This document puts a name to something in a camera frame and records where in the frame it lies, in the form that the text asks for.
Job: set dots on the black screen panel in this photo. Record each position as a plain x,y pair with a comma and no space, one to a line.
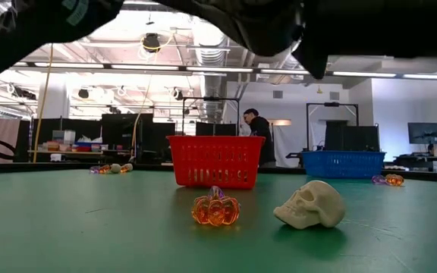
351,138
127,132
66,132

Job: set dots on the black station frame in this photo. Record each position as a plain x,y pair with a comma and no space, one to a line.
211,99
332,104

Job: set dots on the black desk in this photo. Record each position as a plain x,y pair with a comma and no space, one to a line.
419,161

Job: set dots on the cream plastic skull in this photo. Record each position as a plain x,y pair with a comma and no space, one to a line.
129,166
115,168
311,204

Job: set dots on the orange translucent plastic pumpkin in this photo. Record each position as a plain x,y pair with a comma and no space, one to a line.
394,179
215,211
104,169
124,170

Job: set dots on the black monitor on arm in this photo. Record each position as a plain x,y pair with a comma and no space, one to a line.
425,132

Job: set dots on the green table mat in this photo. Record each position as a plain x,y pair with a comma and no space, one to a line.
89,227

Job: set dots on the black round camera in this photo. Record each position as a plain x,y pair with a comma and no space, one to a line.
151,42

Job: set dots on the long white light bar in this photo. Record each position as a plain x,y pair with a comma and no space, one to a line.
218,69

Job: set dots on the blue plastic basket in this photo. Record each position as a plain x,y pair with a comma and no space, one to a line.
341,165

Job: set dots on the white storage box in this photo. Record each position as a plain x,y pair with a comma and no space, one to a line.
63,136

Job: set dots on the white cloth cover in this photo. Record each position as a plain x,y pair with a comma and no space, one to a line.
290,144

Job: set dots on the workbench with bins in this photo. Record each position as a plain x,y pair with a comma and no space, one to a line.
70,152

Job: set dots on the red plastic basket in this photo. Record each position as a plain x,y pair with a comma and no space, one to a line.
215,159

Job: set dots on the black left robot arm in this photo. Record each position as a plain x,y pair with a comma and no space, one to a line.
32,30

